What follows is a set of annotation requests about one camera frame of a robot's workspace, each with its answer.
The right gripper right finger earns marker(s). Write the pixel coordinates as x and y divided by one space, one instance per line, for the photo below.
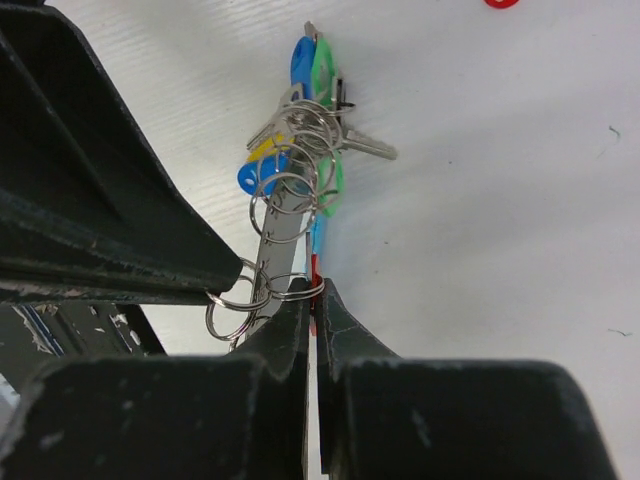
382 416

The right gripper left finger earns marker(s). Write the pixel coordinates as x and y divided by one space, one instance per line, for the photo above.
242 415

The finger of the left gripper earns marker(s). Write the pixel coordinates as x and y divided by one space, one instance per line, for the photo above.
87 210

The metal key organizer plate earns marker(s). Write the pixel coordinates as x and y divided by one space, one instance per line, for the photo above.
283 210

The red tag key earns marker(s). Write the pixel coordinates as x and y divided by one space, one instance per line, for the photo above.
316 279
501 4

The yellow key tag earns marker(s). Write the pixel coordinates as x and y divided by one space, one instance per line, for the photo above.
267 146

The green tag key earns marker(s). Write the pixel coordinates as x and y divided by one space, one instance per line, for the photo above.
331 183
322 73

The blue key tag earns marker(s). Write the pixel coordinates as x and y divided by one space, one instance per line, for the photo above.
301 63

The black tag key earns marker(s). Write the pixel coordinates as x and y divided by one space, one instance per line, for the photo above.
339 104

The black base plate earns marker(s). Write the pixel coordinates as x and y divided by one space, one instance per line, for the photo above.
35 335

